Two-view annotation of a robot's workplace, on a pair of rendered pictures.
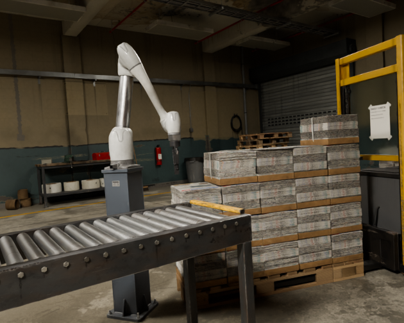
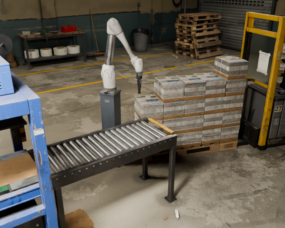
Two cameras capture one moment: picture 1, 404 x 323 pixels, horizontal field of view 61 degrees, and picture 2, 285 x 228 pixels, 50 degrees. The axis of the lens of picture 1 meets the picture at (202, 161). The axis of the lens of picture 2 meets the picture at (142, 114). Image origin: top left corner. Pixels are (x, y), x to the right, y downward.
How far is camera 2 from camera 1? 1.62 m
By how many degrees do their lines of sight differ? 20
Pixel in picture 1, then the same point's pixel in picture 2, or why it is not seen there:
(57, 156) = (33, 26)
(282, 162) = (199, 89)
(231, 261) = not seen: hidden behind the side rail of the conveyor
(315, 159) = (219, 87)
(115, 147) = (107, 81)
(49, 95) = not seen: outside the picture
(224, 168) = (166, 93)
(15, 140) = (0, 14)
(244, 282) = (171, 162)
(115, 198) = (106, 108)
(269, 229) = (187, 125)
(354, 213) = (236, 116)
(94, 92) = not seen: outside the picture
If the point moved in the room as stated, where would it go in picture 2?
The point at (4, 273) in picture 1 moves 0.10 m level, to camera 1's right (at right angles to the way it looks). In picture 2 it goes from (89, 166) to (101, 166)
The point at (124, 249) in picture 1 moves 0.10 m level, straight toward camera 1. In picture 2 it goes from (126, 154) to (128, 160)
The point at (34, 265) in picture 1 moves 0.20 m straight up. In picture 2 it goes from (97, 163) to (96, 142)
